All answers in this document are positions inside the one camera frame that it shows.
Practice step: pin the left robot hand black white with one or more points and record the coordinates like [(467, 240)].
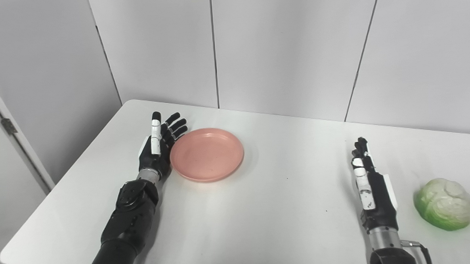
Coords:
[(157, 151)]

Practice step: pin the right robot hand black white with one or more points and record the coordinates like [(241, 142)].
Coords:
[(374, 199)]

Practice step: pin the pink plate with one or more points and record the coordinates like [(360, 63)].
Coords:
[(207, 154)]

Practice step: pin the green white cabbage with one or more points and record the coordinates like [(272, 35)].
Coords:
[(444, 204)]

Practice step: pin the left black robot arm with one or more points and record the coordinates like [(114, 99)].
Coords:
[(124, 228)]

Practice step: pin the metal door hinge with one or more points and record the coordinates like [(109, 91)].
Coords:
[(9, 125)]

